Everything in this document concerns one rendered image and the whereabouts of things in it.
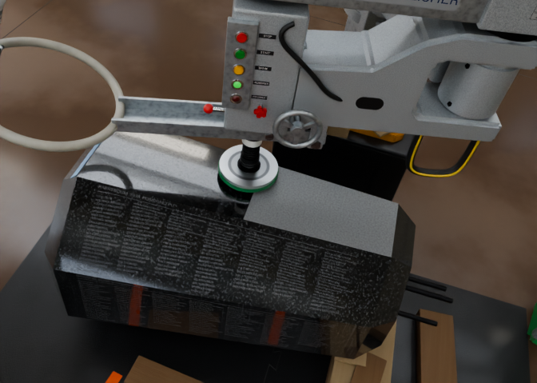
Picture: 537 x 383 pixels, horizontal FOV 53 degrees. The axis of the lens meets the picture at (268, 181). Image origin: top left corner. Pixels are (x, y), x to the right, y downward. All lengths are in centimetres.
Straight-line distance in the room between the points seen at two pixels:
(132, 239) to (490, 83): 125
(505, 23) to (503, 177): 219
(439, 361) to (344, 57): 151
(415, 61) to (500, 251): 184
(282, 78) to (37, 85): 243
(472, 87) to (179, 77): 241
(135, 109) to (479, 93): 109
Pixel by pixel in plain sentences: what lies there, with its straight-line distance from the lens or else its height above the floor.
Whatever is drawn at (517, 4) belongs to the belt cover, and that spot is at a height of 165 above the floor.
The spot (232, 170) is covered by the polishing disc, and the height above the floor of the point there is 87.
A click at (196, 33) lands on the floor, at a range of 418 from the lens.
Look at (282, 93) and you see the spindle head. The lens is 156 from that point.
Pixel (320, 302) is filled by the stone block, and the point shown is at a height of 68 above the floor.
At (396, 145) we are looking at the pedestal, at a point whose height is 74.
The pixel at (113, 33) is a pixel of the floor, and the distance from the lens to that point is 417.
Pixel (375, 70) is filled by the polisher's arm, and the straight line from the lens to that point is 156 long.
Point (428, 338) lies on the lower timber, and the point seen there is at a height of 9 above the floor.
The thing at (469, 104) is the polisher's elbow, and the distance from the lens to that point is 172.
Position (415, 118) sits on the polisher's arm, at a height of 124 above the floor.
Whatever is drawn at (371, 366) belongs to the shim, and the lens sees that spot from 233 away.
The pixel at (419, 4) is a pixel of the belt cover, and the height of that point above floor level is 161.
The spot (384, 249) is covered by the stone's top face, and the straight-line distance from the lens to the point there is 185.
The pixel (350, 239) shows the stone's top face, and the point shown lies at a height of 83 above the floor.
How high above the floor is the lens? 225
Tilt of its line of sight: 47 degrees down
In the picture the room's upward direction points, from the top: 10 degrees clockwise
